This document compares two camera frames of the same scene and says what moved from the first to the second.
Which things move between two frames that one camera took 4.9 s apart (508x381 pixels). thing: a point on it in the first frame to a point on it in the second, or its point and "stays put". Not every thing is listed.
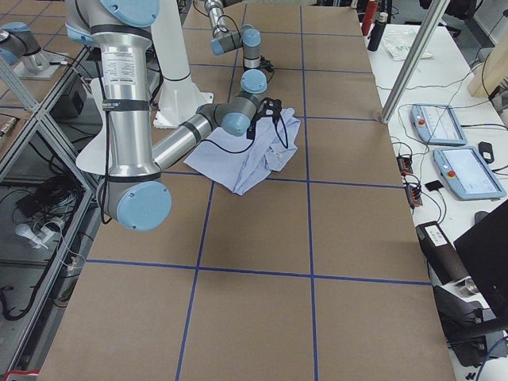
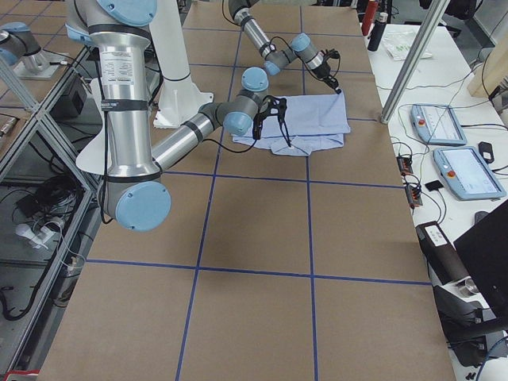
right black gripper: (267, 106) stays put
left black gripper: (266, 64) to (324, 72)
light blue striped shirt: (242, 162) to (307, 125)
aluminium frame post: (431, 21) stays put
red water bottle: (369, 17) stays put
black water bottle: (379, 25) stays put
